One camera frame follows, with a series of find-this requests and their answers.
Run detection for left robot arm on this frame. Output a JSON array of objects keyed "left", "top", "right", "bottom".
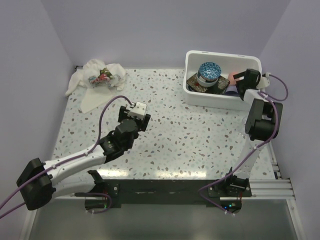
[{"left": 16, "top": 102, "right": 151, "bottom": 211}]

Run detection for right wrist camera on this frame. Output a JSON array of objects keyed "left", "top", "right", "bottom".
[{"left": 257, "top": 72, "right": 271, "bottom": 90}]

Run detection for orange plastic cup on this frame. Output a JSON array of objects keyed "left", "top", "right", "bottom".
[{"left": 228, "top": 72, "right": 240, "bottom": 86}]

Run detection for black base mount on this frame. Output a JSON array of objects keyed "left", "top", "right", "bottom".
[{"left": 75, "top": 176, "right": 252, "bottom": 214}]

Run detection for white plastic bin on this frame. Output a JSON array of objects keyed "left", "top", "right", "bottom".
[{"left": 182, "top": 50, "right": 262, "bottom": 112}]

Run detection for cream bowl blue pattern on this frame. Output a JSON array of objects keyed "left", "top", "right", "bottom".
[{"left": 196, "top": 71, "right": 220, "bottom": 88}]

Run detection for black floral square plate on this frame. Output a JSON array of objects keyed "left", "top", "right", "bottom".
[{"left": 186, "top": 74, "right": 230, "bottom": 95}]

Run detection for purple plastic cup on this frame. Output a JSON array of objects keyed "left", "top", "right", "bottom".
[{"left": 224, "top": 85, "right": 239, "bottom": 97}]

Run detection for clear glass cup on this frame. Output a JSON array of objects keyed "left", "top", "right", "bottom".
[{"left": 237, "top": 116, "right": 248, "bottom": 137}]

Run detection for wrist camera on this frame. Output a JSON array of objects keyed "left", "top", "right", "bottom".
[
  {"left": 128, "top": 101, "right": 148, "bottom": 120},
  {"left": 257, "top": 72, "right": 271, "bottom": 90}
]

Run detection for aluminium frame rail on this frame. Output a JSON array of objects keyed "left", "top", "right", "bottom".
[{"left": 250, "top": 162, "right": 296, "bottom": 200}]

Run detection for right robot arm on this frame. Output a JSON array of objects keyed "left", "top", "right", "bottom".
[{"left": 222, "top": 68, "right": 289, "bottom": 197}]

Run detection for white floral cloth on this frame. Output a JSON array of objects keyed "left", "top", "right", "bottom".
[{"left": 65, "top": 59, "right": 127, "bottom": 114}]

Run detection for blue patterned small bowl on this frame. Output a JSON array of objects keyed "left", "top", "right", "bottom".
[{"left": 197, "top": 62, "right": 222, "bottom": 82}]

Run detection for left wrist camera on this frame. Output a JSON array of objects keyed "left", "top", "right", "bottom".
[{"left": 128, "top": 101, "right": 148, "bottom": 120}]

